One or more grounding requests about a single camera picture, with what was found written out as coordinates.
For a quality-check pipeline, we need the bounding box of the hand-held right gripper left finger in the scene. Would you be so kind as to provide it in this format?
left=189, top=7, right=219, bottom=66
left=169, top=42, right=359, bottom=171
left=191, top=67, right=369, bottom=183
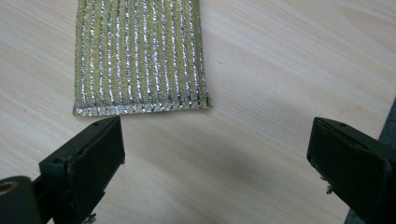
left=32, top=116, right=126, bottom=224

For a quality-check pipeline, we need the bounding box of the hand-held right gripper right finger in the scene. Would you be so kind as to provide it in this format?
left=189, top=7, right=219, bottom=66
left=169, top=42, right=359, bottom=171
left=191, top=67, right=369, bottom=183
left=306, top=117, right=396, bottom=224

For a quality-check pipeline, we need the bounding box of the green silver striped scouring sponge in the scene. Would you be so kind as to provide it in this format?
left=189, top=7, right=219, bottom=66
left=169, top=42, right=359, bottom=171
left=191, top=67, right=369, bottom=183
left=72, top=0, right=213, bottom=118

